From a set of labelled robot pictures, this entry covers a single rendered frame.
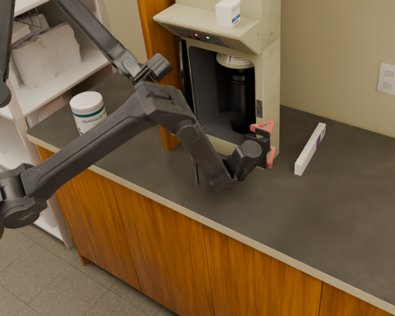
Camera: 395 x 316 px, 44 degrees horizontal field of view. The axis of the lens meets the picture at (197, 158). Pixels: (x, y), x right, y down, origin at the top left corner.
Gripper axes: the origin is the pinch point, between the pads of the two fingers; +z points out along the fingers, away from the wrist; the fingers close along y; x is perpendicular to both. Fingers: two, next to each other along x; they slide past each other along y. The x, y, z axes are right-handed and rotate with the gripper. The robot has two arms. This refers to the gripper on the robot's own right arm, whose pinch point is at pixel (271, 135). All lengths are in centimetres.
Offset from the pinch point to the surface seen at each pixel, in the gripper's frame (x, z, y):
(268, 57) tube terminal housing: 9.5, 14.8, 16.6
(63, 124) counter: 100, -7, -25
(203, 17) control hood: 26.3, 6.5, 30.6
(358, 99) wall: -6, 54, -17
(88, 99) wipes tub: 84, -2, -10
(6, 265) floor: 150, -42, -118
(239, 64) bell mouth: 19.9, 14.0, 12.4
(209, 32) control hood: 19.8, 0.5, 29.7
